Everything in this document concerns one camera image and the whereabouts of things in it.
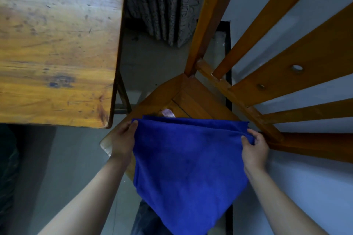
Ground person's left hand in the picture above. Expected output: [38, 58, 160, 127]
[110, 120, 138, 165]

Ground person's right hand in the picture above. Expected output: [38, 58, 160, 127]
[241, 129, 270, 173]

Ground blue towel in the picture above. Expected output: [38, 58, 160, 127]
[132, 108, 256, 235]

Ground person's left forearm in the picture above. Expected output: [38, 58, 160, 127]
[37, 158, 132, 235]

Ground person's right forearm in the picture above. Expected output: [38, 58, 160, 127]
[244, 167, 329, 235]

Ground person's blue jeans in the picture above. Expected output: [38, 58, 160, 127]
[131, 199, 173, 235]

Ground wooden slat-back chair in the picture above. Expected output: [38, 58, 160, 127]
[100, 0, 353, 183]

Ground wooden folding table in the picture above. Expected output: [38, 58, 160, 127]
[0, 0, 132, 129]

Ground bed with blue floral sheet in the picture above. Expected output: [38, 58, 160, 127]
[0, 124, 20, 216]

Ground beige patterned curtain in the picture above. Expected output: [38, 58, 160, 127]
[125, 0, 213, 48]

